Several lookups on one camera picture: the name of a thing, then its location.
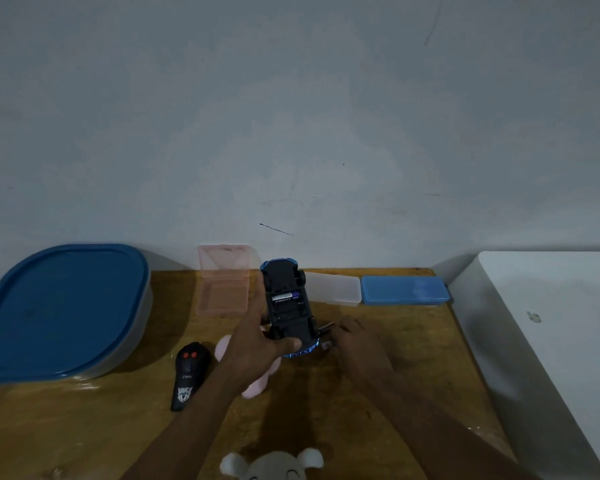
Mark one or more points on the blue container lid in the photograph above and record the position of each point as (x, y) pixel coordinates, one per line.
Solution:
(60, 309)

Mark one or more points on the person's right forearm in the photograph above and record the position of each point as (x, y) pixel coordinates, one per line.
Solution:
(430, 429)

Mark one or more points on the person's left forearm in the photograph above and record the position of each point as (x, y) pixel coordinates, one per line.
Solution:
(190, 429)

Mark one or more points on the person's left hand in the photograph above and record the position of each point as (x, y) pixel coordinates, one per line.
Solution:
(252, 349)

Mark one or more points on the blue plastic case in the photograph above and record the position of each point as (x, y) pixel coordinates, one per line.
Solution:
(405, 290)

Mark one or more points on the clear plastic case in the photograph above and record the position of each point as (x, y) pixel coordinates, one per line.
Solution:
(335, 289)

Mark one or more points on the white cabinet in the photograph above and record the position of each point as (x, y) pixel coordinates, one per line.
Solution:
(570, 314)

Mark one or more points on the person's right hand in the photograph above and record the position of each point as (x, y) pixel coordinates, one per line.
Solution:
(362, 352)

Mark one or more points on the white dog plush toy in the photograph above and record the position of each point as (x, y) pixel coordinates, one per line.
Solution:
(275, 467)

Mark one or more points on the black remote control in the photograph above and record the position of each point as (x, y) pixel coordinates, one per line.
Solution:
(187, 374)

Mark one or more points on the blue white battery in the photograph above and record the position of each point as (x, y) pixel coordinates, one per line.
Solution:
(286, 296)

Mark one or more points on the blue toy car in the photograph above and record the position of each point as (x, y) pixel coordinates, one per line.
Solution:
(285, 274)

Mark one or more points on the pink transparent case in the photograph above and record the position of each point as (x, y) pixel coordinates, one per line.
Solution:
(222, 289)

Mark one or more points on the pink flower plush toy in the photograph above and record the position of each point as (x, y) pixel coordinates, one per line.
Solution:
(257, 384)

